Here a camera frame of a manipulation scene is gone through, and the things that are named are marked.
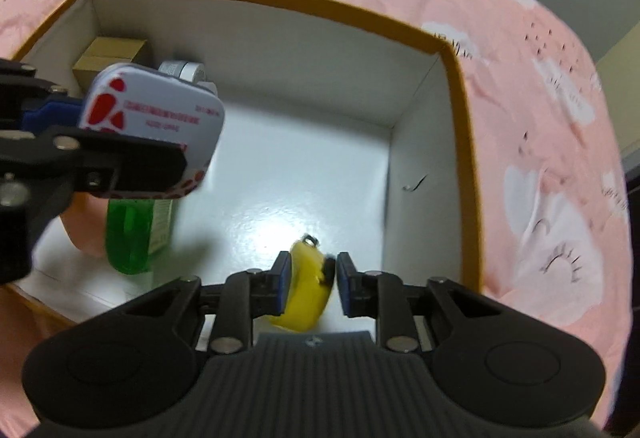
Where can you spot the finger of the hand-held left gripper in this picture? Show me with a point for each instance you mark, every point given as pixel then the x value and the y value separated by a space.
pixel 52 111
pixel 125 166

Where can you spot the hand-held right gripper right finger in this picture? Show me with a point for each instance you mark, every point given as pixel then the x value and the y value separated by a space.
pixel 343 285

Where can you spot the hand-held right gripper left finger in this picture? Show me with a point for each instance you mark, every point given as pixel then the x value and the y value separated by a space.
pixel 285 283

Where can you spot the yellow black plastic gadget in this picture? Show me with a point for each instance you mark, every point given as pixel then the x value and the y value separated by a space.
pixel 305 288

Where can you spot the pink bottle orange cap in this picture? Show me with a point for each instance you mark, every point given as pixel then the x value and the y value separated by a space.
pixel 85 228

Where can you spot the white tin red paw prints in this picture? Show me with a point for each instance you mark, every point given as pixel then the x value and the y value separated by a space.
pixel 165 113

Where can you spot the green bottle with label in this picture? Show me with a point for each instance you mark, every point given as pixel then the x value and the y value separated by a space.
pixel 135 233

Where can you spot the gold square box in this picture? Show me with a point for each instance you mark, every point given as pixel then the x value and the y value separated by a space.
pixel 112 53

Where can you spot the orange cardboard box white inside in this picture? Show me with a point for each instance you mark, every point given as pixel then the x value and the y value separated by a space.
pixel 310 118

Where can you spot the clear bottle white cap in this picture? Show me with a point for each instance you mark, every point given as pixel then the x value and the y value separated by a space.
pixel 182 68

